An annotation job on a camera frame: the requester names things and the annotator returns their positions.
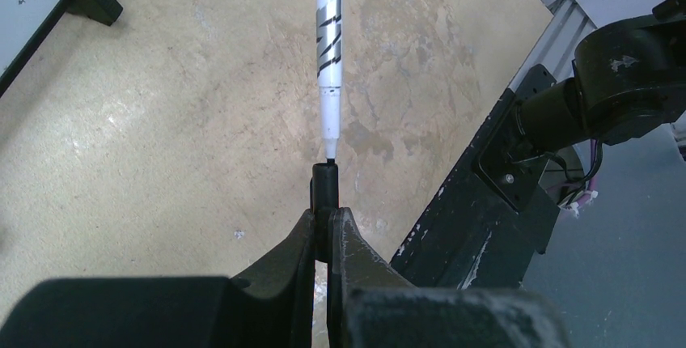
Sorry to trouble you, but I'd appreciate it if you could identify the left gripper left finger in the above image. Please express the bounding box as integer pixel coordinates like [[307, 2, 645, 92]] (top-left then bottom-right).
[[1, 211, 315, 347]]

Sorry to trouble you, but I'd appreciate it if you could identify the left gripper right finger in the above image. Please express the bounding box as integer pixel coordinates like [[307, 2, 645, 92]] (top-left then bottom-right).
[[327, 208, 571, 347]]

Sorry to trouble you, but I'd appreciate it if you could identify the black marker cap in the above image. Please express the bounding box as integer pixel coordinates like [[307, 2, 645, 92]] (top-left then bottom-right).
[[310, 159, 339, 263]]

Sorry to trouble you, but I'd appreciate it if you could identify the white black marker pen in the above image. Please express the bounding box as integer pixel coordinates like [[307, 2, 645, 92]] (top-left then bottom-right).
[[315, 0, 343, 162]]

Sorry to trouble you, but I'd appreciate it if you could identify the black framed whiteboard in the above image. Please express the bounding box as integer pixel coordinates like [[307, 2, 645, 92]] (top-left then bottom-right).
[[1, 0, 123, 93]]

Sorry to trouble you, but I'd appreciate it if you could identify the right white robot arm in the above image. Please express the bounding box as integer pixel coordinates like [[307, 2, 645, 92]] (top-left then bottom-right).
[[508, 0, 685, 163]]

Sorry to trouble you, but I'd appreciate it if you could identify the aluminium extrusion frame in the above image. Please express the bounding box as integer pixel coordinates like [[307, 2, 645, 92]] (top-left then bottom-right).
[[508, 0, 597, 91]]

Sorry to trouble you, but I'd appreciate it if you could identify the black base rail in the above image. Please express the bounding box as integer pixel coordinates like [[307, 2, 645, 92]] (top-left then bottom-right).
[[391, 64, 559, 289]]

